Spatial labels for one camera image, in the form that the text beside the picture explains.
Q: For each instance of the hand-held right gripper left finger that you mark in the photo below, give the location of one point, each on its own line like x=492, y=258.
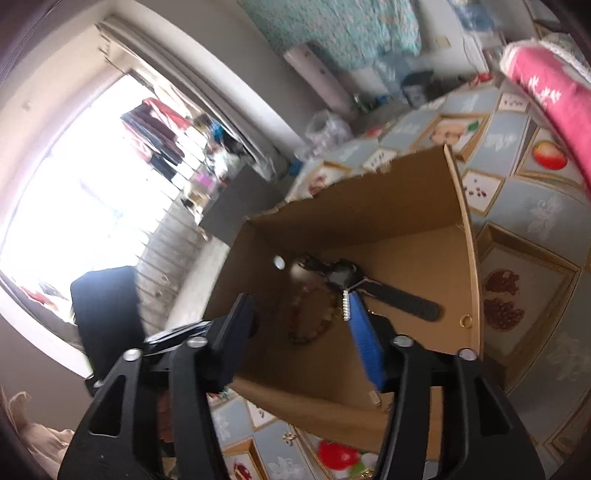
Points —
x=238, y=341

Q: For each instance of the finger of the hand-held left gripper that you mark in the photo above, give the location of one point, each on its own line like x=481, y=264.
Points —
x=171, y=334

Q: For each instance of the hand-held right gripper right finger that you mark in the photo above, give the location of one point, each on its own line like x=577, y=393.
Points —
x=364, y=341

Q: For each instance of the silver rhinestone bar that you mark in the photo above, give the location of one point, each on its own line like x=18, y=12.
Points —
x=376, y=399
x=346, y=307

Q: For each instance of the black wrist watch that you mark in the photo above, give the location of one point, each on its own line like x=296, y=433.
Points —
x=406, y=302

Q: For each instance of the brown cardboard box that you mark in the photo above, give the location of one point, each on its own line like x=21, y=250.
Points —
x=392, y=207

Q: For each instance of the metal window railing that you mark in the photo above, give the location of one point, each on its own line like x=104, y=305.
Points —
x=171, y=258

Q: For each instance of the grey cabinet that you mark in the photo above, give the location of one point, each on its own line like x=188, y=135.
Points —
x=226, y=217

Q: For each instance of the beige cloth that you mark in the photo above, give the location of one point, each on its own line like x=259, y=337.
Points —
x=32, y=443

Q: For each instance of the row of hanging clothes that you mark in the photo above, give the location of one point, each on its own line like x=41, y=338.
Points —
x=152, y=129

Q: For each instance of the crumpled white plastic bag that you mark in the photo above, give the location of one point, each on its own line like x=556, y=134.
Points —
x=328, y=131

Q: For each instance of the grey curtain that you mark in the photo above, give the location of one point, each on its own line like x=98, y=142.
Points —
x=184, y=87

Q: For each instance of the black trash bin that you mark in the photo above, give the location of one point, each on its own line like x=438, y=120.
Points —
x=418, y=90

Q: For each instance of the clear blue water jug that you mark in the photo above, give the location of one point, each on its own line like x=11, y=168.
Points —
x=390, y=78

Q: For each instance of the white water dispenser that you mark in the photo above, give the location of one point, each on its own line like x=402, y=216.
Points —
x=478, y=55

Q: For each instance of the pink blanket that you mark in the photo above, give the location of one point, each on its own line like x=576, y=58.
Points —
x=554, y=97

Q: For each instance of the blue dispenser water jug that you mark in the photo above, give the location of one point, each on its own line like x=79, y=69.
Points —
x=475, y=18

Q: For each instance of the teal floral wall cloth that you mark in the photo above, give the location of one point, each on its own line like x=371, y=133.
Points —
x=332, y=27

